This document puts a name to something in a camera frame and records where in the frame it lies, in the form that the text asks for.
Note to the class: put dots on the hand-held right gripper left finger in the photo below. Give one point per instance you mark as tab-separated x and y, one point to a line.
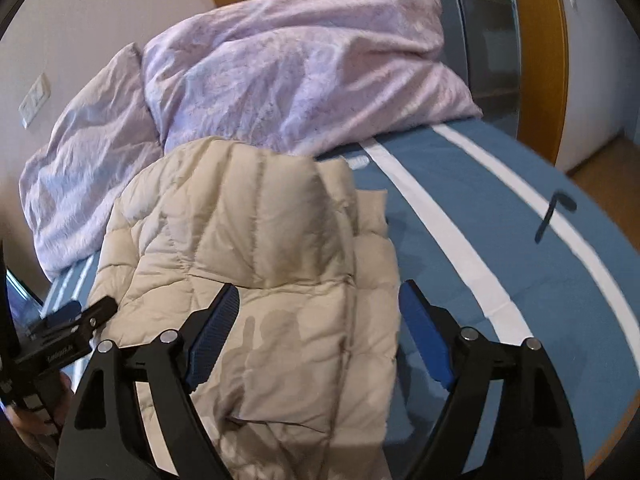
215	330

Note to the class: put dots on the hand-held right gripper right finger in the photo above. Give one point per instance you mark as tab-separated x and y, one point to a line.
425	335

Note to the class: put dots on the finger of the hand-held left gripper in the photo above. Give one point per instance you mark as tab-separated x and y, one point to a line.
97	310
62	316

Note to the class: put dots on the cream puffer jacket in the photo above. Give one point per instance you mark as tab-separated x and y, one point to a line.
260	240

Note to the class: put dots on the person's left hand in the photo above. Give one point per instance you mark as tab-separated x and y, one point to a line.
35	417

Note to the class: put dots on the blue white-striped bed sheet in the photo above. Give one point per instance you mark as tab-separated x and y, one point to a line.
490	240

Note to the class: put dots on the lilac pillow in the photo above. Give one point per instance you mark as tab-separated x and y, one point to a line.
85	160

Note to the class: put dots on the black hex key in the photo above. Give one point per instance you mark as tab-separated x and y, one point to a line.
552	210

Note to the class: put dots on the lilac duvet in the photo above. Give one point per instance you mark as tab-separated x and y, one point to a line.
300	70

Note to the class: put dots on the grey padded headboard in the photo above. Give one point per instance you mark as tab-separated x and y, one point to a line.
475	25

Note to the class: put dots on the white cabinet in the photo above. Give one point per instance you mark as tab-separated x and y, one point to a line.
600	60

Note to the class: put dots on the wooden bed frame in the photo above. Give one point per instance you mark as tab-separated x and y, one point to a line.
542	60

